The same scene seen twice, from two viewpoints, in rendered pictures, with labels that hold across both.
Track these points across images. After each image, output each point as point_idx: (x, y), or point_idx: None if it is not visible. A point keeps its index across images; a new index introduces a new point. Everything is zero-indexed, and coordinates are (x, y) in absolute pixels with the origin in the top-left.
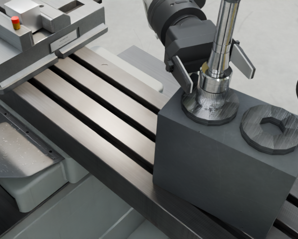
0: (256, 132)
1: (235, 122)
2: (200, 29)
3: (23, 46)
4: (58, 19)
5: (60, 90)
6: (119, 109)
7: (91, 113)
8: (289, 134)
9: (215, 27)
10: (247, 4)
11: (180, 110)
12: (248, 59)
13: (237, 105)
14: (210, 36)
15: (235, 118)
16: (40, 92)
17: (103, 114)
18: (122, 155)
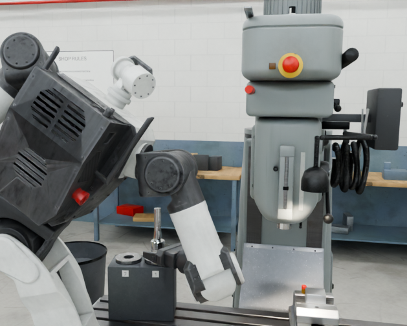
0: (134, 254)
1: (143, 259)
2: (175, 249)
3: (294, 299)
4: (296, 307)
5: (264, 320)
6: (221, 323)
7: (233, 317)
8: (121, 256)
9: (169, 251)
10: None
11: None
12: (147, 251)
13: (145, 258)
14: (168, 248)
15: (144, 260)
16: (273, 316)
17: (227, 319)
18: (198, 308)
